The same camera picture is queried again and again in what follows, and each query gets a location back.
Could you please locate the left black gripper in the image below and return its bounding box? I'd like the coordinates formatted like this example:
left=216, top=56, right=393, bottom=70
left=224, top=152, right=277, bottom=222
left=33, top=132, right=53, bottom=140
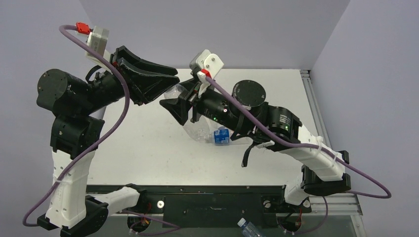
left=77, top=46, right=178, bottom=116

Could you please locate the clear bottle blue-white cap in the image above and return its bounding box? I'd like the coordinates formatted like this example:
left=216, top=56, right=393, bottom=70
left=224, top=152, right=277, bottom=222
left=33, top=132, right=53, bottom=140
left=164, top=84, right=210, bottom=143

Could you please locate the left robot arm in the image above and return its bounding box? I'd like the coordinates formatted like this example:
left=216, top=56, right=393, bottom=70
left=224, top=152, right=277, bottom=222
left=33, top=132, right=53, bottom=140
left=37, top=46, right=179, bottom=237

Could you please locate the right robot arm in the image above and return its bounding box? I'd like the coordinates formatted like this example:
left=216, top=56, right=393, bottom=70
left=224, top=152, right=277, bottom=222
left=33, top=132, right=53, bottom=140
left=160, top=79, right=351, bottom=211

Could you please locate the clear bottle blue label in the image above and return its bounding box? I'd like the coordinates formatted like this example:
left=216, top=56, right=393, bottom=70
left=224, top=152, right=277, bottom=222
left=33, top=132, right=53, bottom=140
left=205, top=125, right=252, bottom=145

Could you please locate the water bottle under table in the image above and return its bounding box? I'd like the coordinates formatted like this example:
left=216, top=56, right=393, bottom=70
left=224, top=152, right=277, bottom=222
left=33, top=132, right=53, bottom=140
left=237, top=218, right=263, bottom=237

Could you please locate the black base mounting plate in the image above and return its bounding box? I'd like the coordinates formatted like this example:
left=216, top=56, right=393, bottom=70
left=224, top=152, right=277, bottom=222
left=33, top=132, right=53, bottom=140
left=128, top=186, right=312, bottom=228

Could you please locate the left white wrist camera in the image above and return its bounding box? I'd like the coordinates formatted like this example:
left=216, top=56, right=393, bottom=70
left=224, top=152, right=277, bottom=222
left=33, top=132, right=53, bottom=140
left=76, top=22, right=111, bottom=62

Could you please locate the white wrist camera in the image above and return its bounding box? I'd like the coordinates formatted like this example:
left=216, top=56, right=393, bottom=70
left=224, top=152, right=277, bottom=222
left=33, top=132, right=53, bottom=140
left=189, top=49, right=224, bottom=98
left=76, top=22, right=111, bottom=62

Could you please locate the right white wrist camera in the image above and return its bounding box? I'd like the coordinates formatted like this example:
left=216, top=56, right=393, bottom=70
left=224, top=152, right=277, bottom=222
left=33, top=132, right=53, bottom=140
left=189, top=49, right=224, bottom=98

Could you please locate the aluminium frame rail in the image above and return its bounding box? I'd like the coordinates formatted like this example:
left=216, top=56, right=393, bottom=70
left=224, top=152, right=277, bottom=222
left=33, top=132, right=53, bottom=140
left=300, top=70, right=332, bottom=148

